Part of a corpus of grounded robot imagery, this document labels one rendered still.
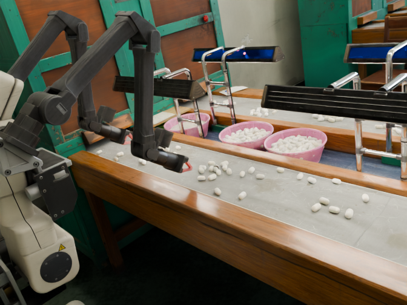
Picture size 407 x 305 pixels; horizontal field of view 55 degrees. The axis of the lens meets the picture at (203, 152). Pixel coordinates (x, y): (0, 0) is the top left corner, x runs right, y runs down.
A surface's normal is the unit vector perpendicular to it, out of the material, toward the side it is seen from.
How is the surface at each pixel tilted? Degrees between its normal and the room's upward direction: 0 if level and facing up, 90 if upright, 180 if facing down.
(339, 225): 0
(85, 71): 94
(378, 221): 0
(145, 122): 93
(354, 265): 0
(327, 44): 90
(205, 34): 90
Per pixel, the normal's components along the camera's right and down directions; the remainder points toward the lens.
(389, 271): -0.19, -0.90
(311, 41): -0.71, 0.40
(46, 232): 0.68, 0.18
